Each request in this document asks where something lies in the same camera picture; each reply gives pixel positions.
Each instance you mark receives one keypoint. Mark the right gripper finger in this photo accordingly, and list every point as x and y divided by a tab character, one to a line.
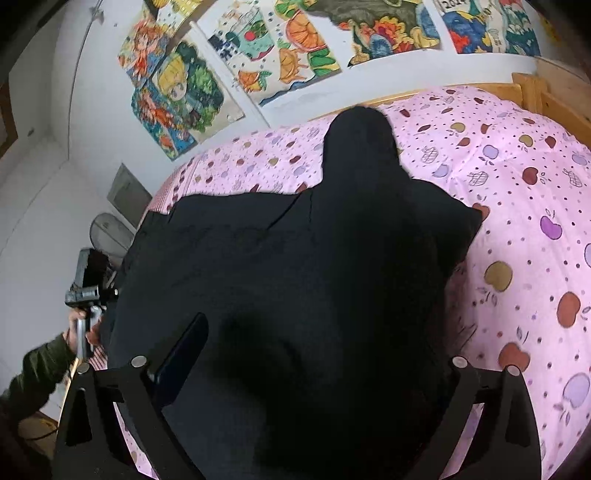
172	359

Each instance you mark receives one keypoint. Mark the black padded jacket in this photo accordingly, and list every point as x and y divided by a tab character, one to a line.
325	354

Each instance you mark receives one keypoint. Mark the green jacket forearm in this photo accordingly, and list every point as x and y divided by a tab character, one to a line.
43	368

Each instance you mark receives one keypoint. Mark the person left hand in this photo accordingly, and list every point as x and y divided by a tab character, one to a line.
70	335

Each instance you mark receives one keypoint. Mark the standing electric fan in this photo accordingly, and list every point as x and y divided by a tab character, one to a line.
111	237

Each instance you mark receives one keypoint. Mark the orange haired girl drawing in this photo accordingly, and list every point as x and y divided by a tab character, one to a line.
161	122

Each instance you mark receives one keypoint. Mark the blond boy drawing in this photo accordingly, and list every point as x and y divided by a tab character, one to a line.
194	92

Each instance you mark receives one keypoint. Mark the reclining girl drawing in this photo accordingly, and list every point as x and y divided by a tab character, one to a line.
145	43

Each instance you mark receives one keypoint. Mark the fruit juice drawing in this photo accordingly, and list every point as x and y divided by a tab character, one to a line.
270	47

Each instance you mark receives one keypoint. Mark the pink apple print bedsheet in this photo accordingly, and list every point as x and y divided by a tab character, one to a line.
523	293

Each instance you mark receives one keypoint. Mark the autumn landscape drawing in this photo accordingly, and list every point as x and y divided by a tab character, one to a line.
379	28

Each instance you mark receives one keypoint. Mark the city 2024 drawing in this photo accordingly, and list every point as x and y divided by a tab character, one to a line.
489	26

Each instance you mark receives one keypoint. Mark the wooden bed frame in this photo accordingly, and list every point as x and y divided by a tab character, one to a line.
548	111

